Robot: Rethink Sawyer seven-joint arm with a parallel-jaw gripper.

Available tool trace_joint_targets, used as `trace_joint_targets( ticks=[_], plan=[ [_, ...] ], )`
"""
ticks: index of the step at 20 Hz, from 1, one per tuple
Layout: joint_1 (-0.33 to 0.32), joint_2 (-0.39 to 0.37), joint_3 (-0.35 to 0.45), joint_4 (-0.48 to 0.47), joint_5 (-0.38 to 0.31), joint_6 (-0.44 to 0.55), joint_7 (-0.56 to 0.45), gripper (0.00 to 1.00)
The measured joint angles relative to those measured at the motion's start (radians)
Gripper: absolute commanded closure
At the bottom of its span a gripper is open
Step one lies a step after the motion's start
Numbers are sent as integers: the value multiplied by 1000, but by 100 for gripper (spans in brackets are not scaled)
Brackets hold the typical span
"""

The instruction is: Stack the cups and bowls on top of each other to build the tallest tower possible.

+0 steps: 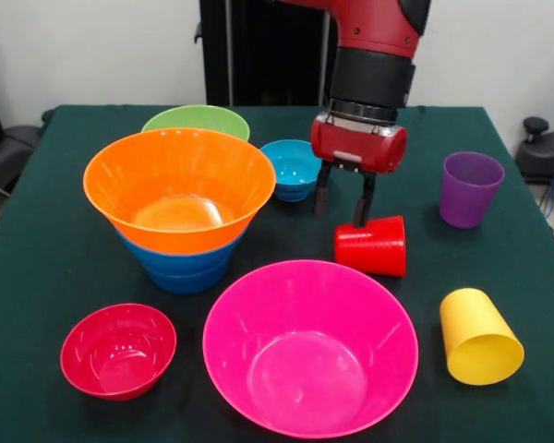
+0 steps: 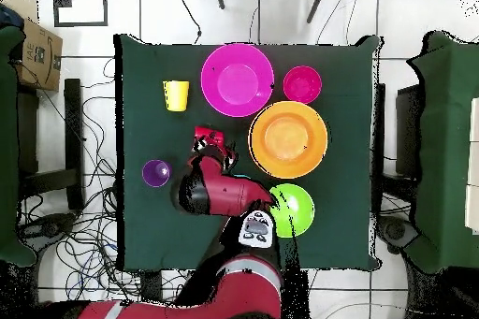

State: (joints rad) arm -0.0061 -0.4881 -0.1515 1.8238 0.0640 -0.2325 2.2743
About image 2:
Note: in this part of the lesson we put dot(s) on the red cup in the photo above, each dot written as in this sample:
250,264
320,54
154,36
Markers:
215,135

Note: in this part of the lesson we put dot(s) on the large orange bowl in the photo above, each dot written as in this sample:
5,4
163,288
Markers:
288,139

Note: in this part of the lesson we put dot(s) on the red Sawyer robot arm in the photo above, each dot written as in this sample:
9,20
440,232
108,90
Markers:
228,195

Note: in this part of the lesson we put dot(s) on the large pink bowl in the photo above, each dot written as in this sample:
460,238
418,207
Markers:
237,80

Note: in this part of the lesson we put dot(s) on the purple cup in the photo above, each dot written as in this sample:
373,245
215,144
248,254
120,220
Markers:
156,173

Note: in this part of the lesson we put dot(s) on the yellow cup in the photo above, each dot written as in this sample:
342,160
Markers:
176,95

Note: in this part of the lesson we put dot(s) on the green bowl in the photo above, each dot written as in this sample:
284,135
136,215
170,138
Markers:
297,210

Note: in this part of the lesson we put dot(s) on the small crimson bowl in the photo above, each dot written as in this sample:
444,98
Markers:
302,84

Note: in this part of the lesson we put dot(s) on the dark green tablecloth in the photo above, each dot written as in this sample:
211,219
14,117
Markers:
344,191

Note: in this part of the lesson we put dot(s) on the black power adapter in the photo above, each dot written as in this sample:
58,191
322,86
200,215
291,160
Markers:
151,287

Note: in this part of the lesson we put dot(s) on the black chair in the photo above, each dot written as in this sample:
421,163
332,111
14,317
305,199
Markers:
408,128

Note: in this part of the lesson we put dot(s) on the cardboard box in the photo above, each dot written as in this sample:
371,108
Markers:
41,60

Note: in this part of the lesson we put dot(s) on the green clothed side table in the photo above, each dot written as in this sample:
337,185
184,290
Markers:
7,147
445,109

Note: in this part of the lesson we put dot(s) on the black stool frame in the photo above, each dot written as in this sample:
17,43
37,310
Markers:
73,128

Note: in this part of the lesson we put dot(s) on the black pedestal leg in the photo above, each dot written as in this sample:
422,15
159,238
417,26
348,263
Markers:
396,232
48,226

